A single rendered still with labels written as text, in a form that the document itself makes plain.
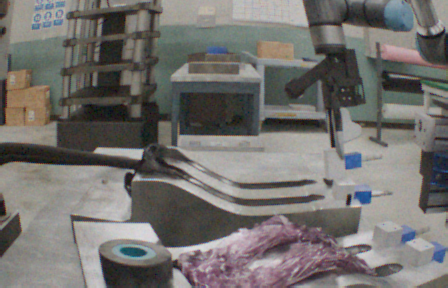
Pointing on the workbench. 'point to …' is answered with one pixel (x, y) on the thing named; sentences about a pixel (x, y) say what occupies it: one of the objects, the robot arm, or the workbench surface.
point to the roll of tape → (136, 264)
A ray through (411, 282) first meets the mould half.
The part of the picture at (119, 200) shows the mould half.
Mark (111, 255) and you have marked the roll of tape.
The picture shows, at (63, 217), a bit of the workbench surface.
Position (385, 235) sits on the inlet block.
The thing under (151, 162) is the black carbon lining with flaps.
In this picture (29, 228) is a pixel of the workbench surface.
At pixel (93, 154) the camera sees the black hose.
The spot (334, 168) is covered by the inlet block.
